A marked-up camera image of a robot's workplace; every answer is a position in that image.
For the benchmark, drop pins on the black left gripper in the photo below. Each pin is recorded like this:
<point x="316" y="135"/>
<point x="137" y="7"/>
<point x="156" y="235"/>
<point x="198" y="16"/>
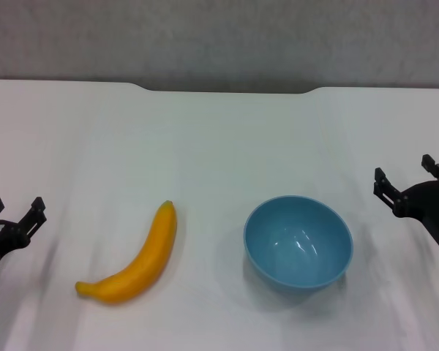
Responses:
<point x="1" y="239"/>

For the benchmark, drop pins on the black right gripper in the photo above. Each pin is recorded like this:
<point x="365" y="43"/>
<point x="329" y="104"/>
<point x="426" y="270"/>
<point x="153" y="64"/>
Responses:
<point x="428" y="201"/>

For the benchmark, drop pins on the blue plastic bowl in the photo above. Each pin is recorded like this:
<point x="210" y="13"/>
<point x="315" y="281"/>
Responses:
<point x="298" y="245"/>

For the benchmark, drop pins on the yellow banana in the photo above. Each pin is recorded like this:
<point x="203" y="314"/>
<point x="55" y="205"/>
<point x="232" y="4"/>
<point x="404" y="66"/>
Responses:
<point x="146" y="256"/>

